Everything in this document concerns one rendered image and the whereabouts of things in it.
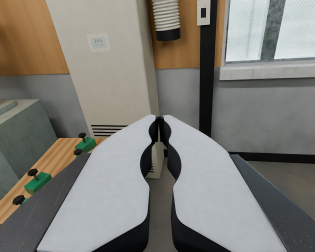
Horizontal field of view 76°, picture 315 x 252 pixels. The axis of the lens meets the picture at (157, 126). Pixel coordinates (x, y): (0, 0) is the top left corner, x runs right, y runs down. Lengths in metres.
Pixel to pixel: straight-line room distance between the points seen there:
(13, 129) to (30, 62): 0.60
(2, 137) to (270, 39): 1.89
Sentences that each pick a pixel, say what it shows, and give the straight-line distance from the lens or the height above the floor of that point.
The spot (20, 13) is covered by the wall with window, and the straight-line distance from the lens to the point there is 1.95.
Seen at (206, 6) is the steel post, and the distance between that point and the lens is 1.37.
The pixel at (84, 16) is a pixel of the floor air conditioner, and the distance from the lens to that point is 1.34.
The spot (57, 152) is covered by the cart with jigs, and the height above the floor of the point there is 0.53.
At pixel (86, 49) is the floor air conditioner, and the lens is 1.38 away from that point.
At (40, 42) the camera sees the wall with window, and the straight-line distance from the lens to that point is 1.91.
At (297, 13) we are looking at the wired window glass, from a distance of 1.67.
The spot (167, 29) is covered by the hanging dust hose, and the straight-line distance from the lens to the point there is 1.31.
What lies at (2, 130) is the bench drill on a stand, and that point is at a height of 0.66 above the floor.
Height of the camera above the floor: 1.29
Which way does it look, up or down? 32 degrees down
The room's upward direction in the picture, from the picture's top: 7 degrees counter-clockwise
